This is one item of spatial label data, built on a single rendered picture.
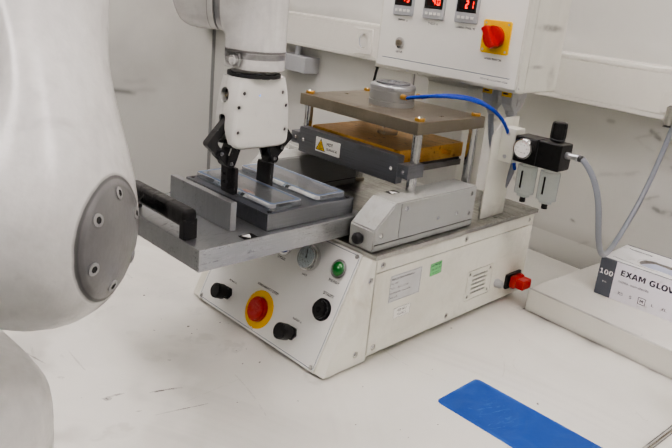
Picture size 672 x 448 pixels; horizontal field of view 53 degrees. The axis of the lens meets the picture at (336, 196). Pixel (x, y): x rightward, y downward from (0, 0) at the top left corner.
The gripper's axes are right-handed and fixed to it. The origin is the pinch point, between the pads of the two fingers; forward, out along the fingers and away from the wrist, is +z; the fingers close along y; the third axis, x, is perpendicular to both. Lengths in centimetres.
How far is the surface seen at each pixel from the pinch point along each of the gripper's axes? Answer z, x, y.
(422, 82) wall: -6, 38, 87
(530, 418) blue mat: 26, -40, 20
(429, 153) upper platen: -3.4, -10.2, 29.4
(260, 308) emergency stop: 21.5, -1.0, 3.4
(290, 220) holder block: 3.4, -9.9, 0.2
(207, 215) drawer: 3.7, -2.2, -8.2
